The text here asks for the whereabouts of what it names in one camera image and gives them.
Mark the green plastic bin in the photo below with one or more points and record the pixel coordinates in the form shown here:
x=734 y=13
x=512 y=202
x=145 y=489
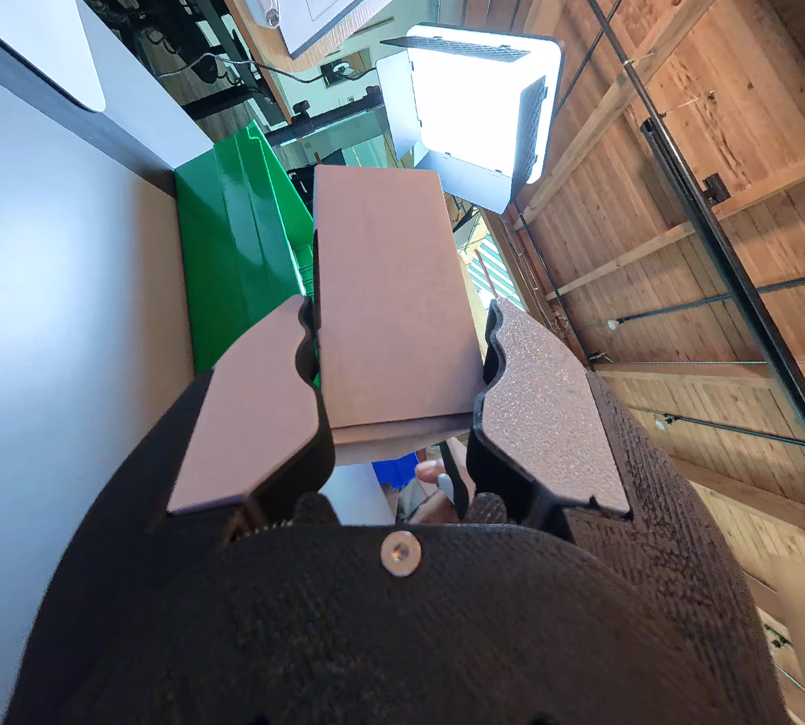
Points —
x=239 y=247

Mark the black metal pole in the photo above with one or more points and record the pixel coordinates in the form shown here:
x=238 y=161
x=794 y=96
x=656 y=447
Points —
x=723 y=259

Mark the person's left hand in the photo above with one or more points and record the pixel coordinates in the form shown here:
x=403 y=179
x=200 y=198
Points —
x=431 y=471

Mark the white cardboard box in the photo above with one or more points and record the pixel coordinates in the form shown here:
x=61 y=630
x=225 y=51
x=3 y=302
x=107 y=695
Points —
x=390 y=297

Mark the white flat board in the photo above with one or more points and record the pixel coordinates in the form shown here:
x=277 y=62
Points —
x=44 y=33

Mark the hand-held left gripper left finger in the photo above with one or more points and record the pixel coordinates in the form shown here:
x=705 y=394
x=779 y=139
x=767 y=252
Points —
x=251 y=417

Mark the LED light panel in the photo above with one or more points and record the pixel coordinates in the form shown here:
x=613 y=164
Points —
x=478 y=102

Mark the blue plastic bin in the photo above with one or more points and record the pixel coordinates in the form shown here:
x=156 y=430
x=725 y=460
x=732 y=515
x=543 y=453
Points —
x=393 y=470

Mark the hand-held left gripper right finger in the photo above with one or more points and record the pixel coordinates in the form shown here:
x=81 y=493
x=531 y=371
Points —
x=547 y=417

